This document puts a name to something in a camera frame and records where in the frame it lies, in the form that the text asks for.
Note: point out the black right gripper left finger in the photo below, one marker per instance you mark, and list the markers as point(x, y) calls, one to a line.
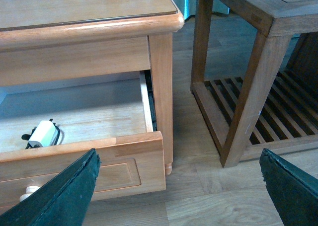
point(63, 201)

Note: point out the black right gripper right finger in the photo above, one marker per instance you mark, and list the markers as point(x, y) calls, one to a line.
point(293, 192)

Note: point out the white charger block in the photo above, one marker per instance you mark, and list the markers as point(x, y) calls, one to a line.
point(45, 134)

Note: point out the wooden drawer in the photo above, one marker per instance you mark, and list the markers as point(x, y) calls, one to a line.
point(115, 116)

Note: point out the dark wooden side table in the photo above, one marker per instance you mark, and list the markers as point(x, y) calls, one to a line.
point(266, 108)

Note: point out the light wooden nightstand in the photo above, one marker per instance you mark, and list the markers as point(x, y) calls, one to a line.
point(48, 40)

